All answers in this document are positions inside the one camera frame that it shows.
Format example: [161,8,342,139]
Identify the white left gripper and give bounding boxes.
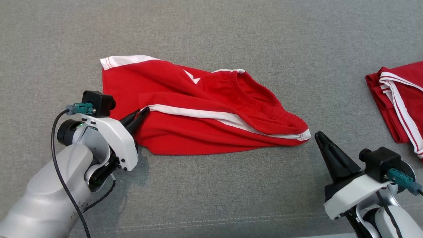
[57,106,151,193]

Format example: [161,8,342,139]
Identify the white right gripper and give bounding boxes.
[314,131,417,238]

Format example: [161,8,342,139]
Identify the red white-striped shorts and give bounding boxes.
[100,55,312,156]

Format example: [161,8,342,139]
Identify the red white-sleeved t-shirt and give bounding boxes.
[365,61,423,160]

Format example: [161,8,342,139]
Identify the teal-plug black right camera cable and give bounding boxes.
[387,168,423,196]

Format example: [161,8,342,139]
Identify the teal-plug black camera cable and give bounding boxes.
[387,168,423,196]
[51,102,96,238]

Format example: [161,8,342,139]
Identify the teal-plug black left camera cable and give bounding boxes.
[51,102,96,238]

